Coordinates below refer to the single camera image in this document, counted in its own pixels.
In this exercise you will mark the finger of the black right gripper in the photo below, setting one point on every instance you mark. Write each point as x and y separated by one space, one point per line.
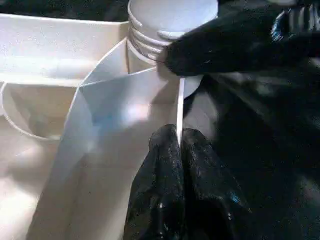
212 47

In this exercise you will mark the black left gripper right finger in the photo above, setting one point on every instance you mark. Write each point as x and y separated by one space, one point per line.
212 200

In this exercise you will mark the white plastic table leg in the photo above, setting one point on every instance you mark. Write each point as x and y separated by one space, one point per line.
170 15

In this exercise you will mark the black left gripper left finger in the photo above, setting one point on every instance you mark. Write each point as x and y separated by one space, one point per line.
157 195

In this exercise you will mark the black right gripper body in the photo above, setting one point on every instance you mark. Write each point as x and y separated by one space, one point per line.
300 27

